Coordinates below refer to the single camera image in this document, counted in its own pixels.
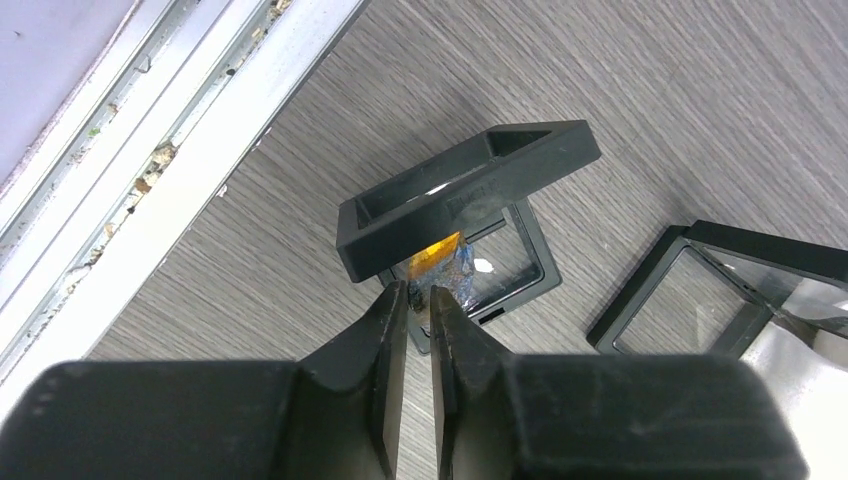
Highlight white t-shirt with daisy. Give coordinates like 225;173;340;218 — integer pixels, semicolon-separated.
741;323;847;479

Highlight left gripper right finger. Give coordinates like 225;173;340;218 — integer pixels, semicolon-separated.
430;287;808;479

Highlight empty black display box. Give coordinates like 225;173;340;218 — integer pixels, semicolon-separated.
586;220;847;357

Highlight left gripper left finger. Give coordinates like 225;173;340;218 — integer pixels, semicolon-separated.
1;282;407;479

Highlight black display box with coin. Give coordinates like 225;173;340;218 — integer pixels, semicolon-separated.
336;120;601;325

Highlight round gold coin brooch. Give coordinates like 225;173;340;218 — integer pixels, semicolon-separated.
407;232;475;315

